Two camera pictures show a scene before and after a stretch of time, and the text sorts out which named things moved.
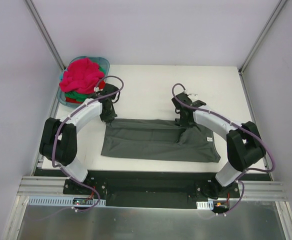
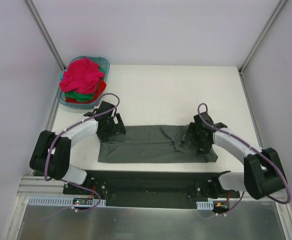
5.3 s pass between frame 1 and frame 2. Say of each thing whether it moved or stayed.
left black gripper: moved
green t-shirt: stayed
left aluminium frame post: stayed
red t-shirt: stayed
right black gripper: moved
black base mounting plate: stayed
